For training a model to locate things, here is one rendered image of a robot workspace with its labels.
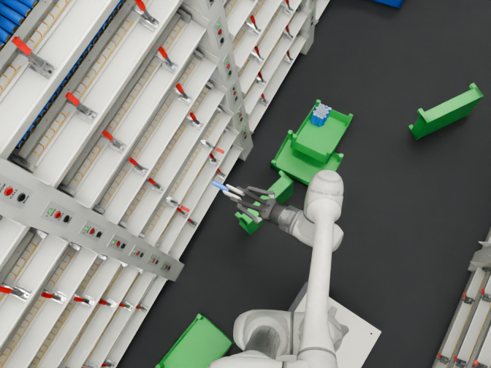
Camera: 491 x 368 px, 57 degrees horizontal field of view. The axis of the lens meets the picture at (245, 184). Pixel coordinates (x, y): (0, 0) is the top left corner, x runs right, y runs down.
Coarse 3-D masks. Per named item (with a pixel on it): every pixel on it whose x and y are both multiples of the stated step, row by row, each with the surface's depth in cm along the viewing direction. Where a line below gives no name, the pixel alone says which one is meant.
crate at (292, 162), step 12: (288, 132) 228; (288, 144) 234; (276, 156) 228; (288, 156) 232; (300, 156) 232; (336, 156) 228; (276, 168) 228; (288, 168) 230; (300, 168) 230; (312, 168) 229; (324, 168) 228; (336, 168) 222; (300, 180) 226
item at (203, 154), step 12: (216, 108) 180; (216, 120) 183; (228, 120) 184; (216, 132) 182; (204, 156) 180; (192, 168) 178; (180, 180) 176; (192, 180) 178; (180, 192) 176; (168, 204) 174; (156, 216) 173; (168, 216) 174; (156, 228) 172; (144, 240) 166; (156, 240) 172
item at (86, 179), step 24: (168, 24) 125; (192, 24) 129; (168, 48) 127; (192, 48) 128; (144, 72) 124; (168, 72) 126; (120, 96) 120; (144, 96) 124; (120, 120) 121; (144, 120) 123; (96, 144) 119; (120, 144) 119; (72, 168) 115; (96, 168) 118; (72, 192) 114; (96, 192) 118
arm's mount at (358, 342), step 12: (336, 312) 184; (348, 312) 184; (348, 324) 182; (360, 324) 182; (348, 336) 181; (360, 336) 180; (372, 336) 180; (348, 348) 179; (360, 348) 179; (288, 360) 180; (348, 360) 178; (360, 360) 177
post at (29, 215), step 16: (0, 160) 81; (16, 176) 87; (32, 176) 91; (48, 192) 98; (0, 208) 87; (16, 208) 91; (32, 208) 96; (80, 208) 113; (32, 224) 98; (48, 224) 104; (80, 224) 116; (96, 224) 124; (112, 224) 132; (80, 240) 120; (128, 240) 148; (112, 256) 142; (128, 256) 154; (144, 256) 167; (160, 256) 183; (160, 272) 192; (176, 272) 214
